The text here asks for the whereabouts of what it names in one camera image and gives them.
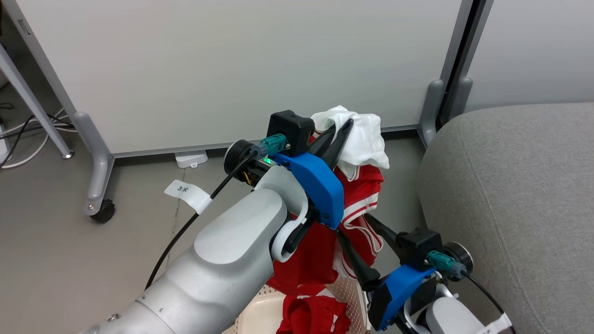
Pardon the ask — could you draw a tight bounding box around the teal left cable connector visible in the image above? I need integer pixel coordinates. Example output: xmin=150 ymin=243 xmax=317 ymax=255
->
xmin=259 ymin=134 xmax=288 ymax=157

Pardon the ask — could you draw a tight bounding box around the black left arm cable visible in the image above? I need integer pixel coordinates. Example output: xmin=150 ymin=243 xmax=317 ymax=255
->
xmin=145 ymin=148 xmax=257 ymax=291

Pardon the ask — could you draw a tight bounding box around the white paper cable tag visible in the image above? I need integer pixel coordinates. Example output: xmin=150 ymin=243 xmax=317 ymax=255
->
xmin=477 ymin=313 xmax=514 ymax=334
xmin=164 ymin=180 xmax=213 ymax=215

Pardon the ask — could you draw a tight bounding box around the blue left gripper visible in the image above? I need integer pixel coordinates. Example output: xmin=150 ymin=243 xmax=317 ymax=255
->
xmin=273 ymin=118 xmax=355 ymax=231

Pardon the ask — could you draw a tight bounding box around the white floor cable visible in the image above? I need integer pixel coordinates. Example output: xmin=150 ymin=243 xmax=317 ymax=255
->
xmin=0 ymin=108 xmax=78 ymax=170

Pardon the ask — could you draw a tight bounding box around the black caster wheel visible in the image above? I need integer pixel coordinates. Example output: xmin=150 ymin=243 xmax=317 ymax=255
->
xmin=90 ymin=199 xmax=116 ymax=225

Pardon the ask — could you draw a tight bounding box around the white cloth garment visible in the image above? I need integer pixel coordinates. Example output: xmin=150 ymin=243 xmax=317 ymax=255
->
xmin=310 ymin=105 xmax=391 ymax=181

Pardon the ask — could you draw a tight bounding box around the grey metal table leg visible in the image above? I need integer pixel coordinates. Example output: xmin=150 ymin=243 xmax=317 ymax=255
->
xmin=0 ymin=43 xmax=75 ymax=160

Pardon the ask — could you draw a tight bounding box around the large white partition panel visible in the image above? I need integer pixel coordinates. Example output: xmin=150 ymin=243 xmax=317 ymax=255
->
xmin=2 ymin=0 xmax=475 ymax=159

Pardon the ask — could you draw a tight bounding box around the grey fabric sofa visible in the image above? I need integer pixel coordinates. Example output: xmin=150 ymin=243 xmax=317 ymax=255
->
xmin=416 ymin=102 xmax=594 ymax=334

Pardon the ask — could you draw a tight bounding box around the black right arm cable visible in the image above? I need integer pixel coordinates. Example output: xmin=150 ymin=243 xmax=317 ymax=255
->
xmin=463 ymin=273 xmax=507 ymax=317

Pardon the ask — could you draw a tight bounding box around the teal right cable connector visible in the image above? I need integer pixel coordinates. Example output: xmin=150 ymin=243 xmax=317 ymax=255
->
xmin=426 ymin=250 xmax=466 ymax=280

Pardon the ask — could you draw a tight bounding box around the grey partition foot with caster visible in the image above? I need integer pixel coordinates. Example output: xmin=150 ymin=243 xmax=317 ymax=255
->
xmin=71 ymin=111 xmax=116 ymax=217

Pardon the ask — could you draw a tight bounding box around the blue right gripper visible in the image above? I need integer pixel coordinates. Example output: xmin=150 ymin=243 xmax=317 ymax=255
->
xmin=336 ymin=213 xmax=437 ymax=331

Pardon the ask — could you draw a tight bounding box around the red white-striped sports garment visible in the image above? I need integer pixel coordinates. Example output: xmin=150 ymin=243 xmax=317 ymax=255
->
xmin=266 ymin=132 xmax=386 ymax=334

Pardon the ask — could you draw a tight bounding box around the teal cable connector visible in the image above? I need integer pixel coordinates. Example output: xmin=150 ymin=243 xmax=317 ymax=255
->
xmin=259 ymin=134 xmax=288 ymax=157
xmin=426 ymin=250 xmax=466 ymax=280

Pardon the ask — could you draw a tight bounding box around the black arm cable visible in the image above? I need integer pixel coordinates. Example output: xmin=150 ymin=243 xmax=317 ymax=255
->
xmin=463 ymin=273 xmax=507 ymax=317
xmin=145 ymin=148 xmax=257 ymax=291

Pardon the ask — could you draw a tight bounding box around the white power adapter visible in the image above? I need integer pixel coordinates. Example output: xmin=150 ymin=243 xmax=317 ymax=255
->
xmin=174 ymin=149 xmax=209 ymax=169

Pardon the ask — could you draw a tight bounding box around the cream perforated laundry basket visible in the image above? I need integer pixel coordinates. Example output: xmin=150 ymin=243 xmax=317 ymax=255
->
xmin=223 ymin=273 xmax=373 ymax=334

